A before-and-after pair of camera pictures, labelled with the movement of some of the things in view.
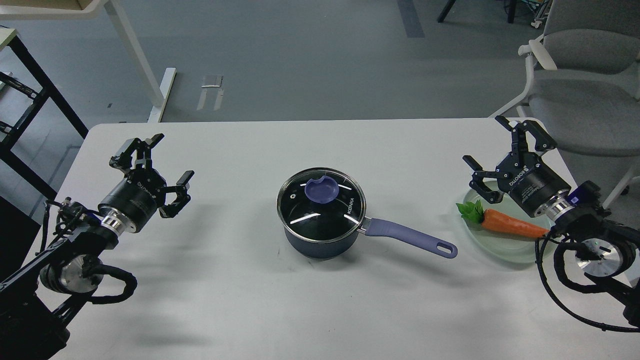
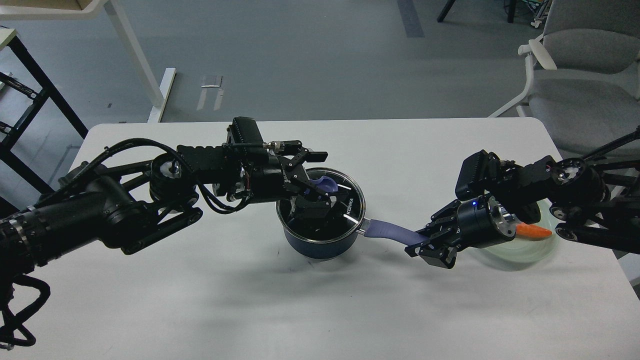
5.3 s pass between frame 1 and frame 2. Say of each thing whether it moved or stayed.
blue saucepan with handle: stayed
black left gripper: moved
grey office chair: stayed
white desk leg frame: stayed
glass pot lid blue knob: stayed
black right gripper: moved
